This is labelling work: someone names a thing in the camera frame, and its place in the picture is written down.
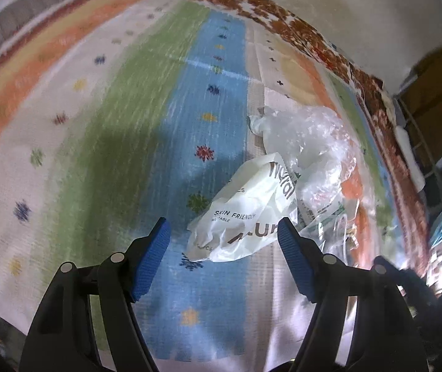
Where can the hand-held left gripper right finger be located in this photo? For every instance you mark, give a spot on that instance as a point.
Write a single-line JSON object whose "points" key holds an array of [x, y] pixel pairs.
{"points": [[296, 263]]}

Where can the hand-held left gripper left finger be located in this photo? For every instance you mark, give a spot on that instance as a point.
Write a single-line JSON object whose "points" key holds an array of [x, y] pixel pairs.
{"points": [[149, 263]]}

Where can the white printed plastic bag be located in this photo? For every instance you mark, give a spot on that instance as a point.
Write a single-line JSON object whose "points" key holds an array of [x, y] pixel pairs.
{"points": [[236, 217]]}

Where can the striped colourful blanket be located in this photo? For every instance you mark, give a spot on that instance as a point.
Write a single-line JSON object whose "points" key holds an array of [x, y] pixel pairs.
{"points": [[89, 124]]}

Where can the brown wooden cabinet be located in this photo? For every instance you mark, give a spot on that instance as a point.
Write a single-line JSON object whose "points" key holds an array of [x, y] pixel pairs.
{"points": [[441, 97]]}

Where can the clear crinkled plastic bag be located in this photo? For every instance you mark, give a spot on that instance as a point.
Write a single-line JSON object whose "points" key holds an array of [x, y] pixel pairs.
{"points": [[310, 143]]}

